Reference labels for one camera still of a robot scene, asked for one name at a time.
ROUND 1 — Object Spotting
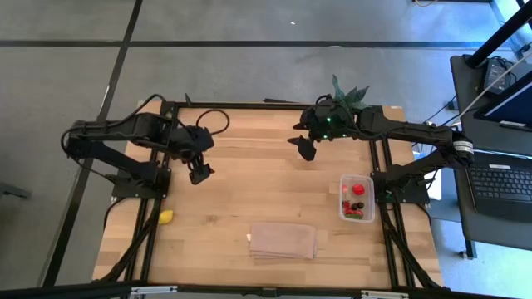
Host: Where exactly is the clear plastic tupperware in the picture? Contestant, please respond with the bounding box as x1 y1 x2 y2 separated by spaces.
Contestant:
337 173 377 224

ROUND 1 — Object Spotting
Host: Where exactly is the black pole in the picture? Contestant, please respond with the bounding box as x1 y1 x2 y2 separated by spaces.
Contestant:
465 0 532 67

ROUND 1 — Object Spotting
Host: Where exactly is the grey furniture leg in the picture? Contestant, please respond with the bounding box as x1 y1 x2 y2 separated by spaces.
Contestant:
0 181 32 201

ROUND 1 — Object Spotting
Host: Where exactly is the black bar with silver brackets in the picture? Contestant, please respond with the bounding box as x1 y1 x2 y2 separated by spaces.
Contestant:
0 280 532 299

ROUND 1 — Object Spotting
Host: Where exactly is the black keyboard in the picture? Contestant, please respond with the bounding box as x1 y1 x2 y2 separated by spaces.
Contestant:
465 161 532 223

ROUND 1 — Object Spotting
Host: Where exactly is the white paper sheet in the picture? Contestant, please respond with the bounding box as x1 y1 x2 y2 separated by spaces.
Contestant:
426 178 443 202

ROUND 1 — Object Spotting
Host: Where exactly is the green plant in white pot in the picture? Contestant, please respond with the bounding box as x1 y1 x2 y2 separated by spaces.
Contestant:
330 73 372 112

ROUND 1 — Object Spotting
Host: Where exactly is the black aluminium table frame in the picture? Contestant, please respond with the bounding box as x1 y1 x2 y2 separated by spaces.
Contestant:
93 93 446 292

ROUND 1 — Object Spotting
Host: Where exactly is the black computer monitor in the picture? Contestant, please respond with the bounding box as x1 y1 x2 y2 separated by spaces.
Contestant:
473 70 532 133

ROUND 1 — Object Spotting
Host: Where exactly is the folded beige cloth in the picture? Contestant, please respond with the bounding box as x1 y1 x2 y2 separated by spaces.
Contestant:
246 221 319 261

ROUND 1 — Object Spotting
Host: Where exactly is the black power adapter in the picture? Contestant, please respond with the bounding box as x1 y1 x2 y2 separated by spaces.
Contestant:
484 57 507 95

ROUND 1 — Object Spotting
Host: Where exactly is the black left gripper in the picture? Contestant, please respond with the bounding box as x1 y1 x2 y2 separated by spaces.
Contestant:
177 125 216 186

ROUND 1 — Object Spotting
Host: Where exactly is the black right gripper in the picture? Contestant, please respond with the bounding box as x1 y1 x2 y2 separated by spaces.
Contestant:
286 97 362 163

